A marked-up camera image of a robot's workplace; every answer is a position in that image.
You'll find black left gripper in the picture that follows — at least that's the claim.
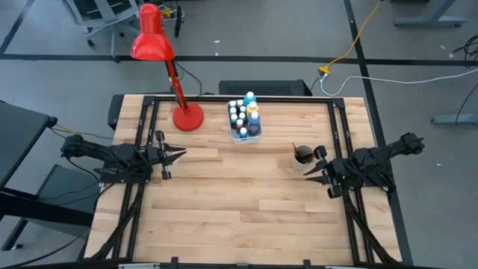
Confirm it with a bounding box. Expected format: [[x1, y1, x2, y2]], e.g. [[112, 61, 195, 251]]
[[146, 129, 187, 181]]

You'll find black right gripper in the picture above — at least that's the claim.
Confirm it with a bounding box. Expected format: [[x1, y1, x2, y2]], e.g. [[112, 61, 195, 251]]
[[302, 145, 350, 200]]

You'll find white paper cup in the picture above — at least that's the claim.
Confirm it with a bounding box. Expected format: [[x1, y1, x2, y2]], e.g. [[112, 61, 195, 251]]
[[291, 144, 315, 173]]

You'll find white plastic bin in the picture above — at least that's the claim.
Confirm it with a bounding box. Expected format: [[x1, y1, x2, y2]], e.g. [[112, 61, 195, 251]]
[[226, 97, 264, 146]]

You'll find large dark blue paint bottle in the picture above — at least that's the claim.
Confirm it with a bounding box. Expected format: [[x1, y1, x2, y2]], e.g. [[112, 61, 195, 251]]
[[248, 111, 262, 137]]

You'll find red desk lamp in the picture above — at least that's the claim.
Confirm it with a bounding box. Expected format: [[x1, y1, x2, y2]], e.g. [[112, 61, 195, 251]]
[[130, 2, 205, 132]]

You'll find black computer case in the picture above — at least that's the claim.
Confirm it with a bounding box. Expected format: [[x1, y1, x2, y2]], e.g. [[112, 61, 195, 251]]
[[218, 79, 313, 97]]

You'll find black side desk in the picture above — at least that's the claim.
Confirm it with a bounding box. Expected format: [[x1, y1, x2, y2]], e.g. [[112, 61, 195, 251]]
[[0, 99, 102, 252]]

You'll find black lamp cable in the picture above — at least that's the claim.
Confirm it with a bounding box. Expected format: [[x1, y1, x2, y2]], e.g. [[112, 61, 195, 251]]
[[174, 61, 203, 96]]

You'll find yellow power cable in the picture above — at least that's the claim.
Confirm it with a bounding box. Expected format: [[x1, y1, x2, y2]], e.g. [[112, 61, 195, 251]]
[[319, 0, 384, 74]]

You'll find white cable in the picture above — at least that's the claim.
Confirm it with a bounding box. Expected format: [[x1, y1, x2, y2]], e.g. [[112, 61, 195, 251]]
[[319, 68, 478, 97]]

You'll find black cable bundle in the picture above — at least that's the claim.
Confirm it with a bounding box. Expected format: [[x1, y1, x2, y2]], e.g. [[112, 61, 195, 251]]
[[453, 34, 478, 61]]

